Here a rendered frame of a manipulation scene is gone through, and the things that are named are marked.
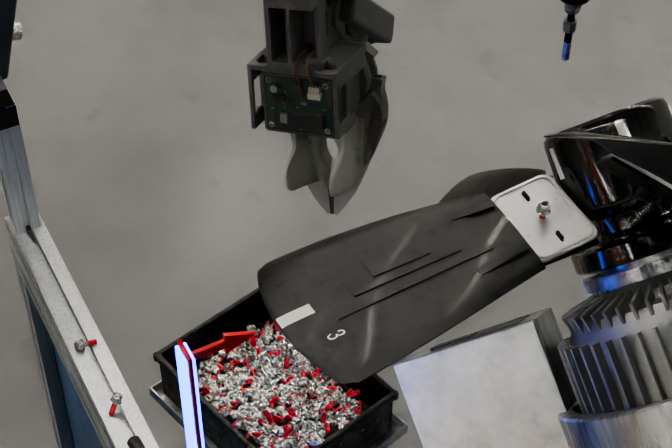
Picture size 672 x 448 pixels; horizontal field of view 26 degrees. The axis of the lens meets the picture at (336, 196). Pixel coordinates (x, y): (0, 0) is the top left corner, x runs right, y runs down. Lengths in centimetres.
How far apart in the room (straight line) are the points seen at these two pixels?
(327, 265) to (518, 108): 196
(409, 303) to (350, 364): 9
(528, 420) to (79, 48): 220
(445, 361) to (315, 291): 18
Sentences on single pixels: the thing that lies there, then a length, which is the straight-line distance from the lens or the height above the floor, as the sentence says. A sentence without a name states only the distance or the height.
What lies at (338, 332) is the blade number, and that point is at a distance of 123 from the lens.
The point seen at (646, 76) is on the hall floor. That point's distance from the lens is 337.
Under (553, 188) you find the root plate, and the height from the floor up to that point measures 119.
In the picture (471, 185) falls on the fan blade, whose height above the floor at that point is 100.
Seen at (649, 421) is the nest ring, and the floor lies 112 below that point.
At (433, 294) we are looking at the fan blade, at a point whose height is 118.
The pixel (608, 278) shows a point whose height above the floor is 116.
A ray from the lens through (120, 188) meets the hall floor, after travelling 306.
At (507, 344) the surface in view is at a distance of 139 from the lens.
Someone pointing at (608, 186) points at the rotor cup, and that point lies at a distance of 131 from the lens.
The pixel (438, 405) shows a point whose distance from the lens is 142.
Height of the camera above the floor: 212
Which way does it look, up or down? 45 degrees down
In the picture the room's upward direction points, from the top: straight up
